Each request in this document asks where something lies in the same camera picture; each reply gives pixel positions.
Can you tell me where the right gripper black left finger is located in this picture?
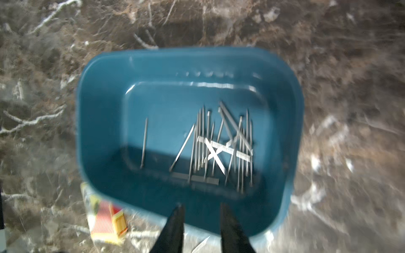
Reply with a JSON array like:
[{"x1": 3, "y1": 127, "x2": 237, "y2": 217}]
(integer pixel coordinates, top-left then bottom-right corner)
[{"x1": 150, "y1": 205, "x2": 185, "y2": 253}]

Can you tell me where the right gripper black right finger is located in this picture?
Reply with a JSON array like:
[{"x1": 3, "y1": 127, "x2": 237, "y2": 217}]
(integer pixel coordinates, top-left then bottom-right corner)
[{"x1": 220, "y1": 203, "x2": 255, "y2": 253}]

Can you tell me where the playing card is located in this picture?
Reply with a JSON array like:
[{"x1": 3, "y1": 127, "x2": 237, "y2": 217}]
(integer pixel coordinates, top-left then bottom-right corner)
[{"x1": 80, "y1": 182, "x2": 128, "y2": 245}]

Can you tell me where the teal plastic storage box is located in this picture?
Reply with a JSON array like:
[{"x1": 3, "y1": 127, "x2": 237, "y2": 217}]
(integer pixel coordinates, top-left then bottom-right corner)
[{"x1": 76, "y1": 47, "x2": 304, "y2": 244}]

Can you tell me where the nails heap inside box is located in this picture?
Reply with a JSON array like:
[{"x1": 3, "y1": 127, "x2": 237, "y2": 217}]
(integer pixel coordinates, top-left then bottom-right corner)
[{"x1": 169, "y1": 103, "x2": 254, "y2": 195}]

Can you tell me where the steel nail in box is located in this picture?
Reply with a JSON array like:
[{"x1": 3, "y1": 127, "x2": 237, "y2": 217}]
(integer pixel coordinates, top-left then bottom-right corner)
[{"x1": 140, "y1": 118, "x2": 148, "y2": 169}]

